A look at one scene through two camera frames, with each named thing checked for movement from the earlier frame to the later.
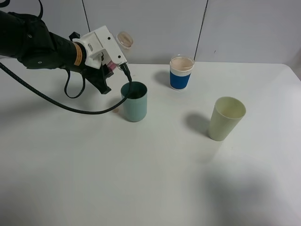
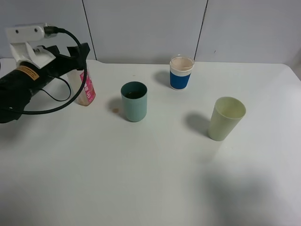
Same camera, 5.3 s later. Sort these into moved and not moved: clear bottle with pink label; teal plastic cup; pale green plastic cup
Moved: clear bottle with pink label
Not moved: pale green plastic cup; teal plastic cup
